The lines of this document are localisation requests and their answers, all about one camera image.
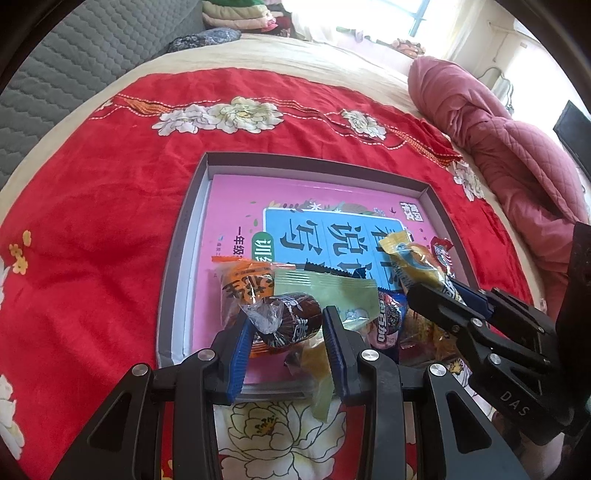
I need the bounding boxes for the pile of folded clothes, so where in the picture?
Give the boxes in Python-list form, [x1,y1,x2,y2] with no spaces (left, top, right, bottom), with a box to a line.
[201,0,296,38]

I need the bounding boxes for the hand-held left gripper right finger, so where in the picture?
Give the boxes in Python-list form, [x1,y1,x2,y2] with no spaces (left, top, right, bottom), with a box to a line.
[322,305,532,480]

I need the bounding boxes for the black television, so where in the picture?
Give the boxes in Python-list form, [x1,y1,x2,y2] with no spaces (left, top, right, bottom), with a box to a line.
[553,100,591,181]

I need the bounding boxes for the brown snack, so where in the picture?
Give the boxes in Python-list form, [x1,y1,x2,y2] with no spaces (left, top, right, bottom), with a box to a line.
[240,291,321,347]

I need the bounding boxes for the red and white candy packet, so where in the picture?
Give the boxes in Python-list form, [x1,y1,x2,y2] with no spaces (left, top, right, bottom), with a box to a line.
[429,235,455,278]

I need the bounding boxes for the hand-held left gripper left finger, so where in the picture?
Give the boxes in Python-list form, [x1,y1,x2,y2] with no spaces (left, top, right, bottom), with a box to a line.
[48,316,254,480]

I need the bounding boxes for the light green snack packet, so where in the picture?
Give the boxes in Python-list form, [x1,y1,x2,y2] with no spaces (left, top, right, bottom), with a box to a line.
[274,268,379,423]

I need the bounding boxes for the pink quilt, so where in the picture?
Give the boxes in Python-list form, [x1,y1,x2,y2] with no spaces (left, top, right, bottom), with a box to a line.
[407,55,591,305]

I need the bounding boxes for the beige bed sheet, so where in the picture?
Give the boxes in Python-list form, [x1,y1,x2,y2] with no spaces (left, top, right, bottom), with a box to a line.
[0,32,568,296]

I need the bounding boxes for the white sheer curtain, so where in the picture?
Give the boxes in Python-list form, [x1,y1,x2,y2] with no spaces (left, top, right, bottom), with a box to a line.
[281,0,462,61]

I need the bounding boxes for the red floral blanket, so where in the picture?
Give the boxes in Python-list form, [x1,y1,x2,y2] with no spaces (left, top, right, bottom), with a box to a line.
[0,68,546,480]

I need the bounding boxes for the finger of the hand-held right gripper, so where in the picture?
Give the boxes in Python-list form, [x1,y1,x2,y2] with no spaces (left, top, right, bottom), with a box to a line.
[407,281,488,346]
[444,276,493,320]

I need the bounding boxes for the window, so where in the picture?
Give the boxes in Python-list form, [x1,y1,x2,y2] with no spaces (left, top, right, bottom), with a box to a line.
[409,0,435,38]

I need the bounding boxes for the yellow and blue snack packet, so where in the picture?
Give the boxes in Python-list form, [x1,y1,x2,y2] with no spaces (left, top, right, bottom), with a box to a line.
[379,231,465,305]

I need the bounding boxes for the dark blue snack packet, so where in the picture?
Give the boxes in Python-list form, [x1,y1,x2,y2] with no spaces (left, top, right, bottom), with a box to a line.
[369,288,409,365]

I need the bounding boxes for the clear orange pastry packet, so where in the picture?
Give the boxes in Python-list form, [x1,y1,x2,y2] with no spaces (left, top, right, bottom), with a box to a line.
[284,339,335,384]

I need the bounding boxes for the dark patterned pillow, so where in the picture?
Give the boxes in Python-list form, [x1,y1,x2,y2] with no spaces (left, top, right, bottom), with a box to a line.
[166,28,242,54]

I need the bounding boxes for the grey quilted headboard cover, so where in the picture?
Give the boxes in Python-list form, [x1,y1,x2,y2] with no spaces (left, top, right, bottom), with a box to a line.
[0,0,208,176]

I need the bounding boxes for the pink book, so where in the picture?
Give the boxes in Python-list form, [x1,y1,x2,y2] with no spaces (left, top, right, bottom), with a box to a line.
[178,174,462,386]

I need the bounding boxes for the shallow grey cardboard box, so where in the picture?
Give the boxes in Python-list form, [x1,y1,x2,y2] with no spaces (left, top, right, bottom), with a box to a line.
[157,151,478,401]

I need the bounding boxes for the clear yellow cracker packet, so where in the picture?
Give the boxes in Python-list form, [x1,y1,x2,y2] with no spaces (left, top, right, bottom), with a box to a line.
[399,309,467,365]

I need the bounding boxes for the orange snack packet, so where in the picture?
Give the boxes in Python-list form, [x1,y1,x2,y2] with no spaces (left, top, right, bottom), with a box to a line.
[211,257,296,358]

